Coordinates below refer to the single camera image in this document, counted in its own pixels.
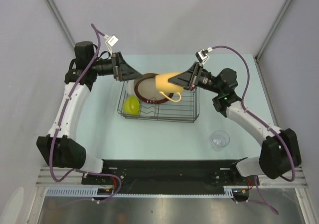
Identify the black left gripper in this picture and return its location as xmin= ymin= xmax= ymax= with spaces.
xmin=91 ymin=52 xmax=143 ymax=82

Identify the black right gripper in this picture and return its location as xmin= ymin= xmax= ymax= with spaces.
xmin=168 ymin=62 xmax=223 ymax=95

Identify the white bowl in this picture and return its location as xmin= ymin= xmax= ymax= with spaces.
xmin=126 ymin=81 xmax=135 ymax=96

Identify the beige mug yellow handle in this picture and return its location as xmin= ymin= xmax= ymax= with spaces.
xmin=155 ymin=72 xmax=183 ymax=103

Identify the red rimmed round plate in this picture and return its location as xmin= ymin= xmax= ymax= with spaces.
xmin=134 ymin=78 xmax=168 ymax=104

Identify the dark wire dish rack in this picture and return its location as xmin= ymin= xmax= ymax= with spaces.
xmin=117 ymin=82 xmax=200 ymax=123

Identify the yellow green bowl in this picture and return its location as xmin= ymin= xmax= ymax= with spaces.
xmin=123 ymin=96 xmax=140 ymax=115

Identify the clear plastic cup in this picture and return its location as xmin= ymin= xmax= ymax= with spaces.
xmin=210 ymin=130 xmax=230 ymax=151

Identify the beige bird pattern plate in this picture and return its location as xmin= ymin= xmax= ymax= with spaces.
xmin=134 ymin=73 xmax=158 ymax=85

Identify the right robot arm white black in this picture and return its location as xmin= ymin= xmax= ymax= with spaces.
xmin=167 ymin=62 xmax=301 ymax=185

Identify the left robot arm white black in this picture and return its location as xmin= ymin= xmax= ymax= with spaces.
xmin=36 ymin=41 xmax=141 ymax=184

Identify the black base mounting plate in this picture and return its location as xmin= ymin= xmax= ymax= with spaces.
xmin=50 ymin=159 xmax=292 ymax=188

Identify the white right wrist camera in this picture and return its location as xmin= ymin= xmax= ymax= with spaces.
xmin=195 ymin=49 xmax=210 ymax=66

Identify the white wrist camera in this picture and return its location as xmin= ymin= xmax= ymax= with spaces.
xmin=195 ymin=49 xmax=210 ymax=66
xmin=104 ymin=35 xmax=119 ymax=54

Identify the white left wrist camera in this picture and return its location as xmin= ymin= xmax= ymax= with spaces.
xmin=104 ymin=35 xmax=119 ymax=54

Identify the right aluminium frame post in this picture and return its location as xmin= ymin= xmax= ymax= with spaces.
xmin=255 ymin=0 xmax=294 ymax=62

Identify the aluminium frame post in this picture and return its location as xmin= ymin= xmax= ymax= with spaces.
xmin=255 ymin=0 xmax=294 ymax=62
xmin=44 ymin=0 xmax=75 ymax=58

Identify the left aluminium frame post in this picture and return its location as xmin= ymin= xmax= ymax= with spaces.
xmin=44 ymin=0 xmax=75 ymax=58

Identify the aluminium front rail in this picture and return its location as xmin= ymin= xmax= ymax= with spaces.
xmin=36 ymin=167 xmax=308 ymax=188

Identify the white slotted cable duct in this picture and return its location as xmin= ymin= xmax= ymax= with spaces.
xmin=46 ymin=187 xmax=249 ymax=198

